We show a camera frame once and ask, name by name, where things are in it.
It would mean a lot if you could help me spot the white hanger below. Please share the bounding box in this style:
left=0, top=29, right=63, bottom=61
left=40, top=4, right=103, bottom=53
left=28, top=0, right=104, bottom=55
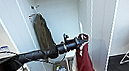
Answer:
left=72, top=19, right=93, bottom=59
left=28, top=5, right=45, bottom=20

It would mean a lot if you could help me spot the red jacket with white sleeves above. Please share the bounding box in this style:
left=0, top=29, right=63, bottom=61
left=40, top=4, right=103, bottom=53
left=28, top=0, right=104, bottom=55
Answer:
left=70, top=31, right=98, bottom=71

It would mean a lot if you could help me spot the white plastic bag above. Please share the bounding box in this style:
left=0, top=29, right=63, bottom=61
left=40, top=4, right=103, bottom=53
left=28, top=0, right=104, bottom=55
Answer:
left=58, top=66, right=68, bottom=71

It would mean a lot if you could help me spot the olive green jacket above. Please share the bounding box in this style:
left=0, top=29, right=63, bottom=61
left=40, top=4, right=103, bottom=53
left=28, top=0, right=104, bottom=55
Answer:
left=31, top=10, right=59, bottom=61

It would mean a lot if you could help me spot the white wardrobe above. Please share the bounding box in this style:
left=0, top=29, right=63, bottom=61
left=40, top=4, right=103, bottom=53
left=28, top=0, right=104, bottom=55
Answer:
left=0, top=0, right=129, bottom=71

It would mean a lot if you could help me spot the white hanger under olive jacket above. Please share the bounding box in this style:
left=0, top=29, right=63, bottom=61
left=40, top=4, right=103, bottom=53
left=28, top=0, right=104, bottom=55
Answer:
left=28, top=5, right=45, bottom=20

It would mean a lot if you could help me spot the orange and white warning label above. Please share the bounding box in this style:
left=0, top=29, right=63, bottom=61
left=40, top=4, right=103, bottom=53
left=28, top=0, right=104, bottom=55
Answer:
left=27, top=13, right=37, bottom=19

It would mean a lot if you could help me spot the black hook over olive jacket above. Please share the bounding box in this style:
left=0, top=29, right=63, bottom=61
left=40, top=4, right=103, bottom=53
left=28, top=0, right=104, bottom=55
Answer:
left=29, top=3, right=42, bottom=11

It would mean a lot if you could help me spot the wall sign with blue print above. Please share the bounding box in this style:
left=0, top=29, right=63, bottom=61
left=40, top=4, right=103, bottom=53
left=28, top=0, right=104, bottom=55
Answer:
left=0, top=44, right=10, bottom=53

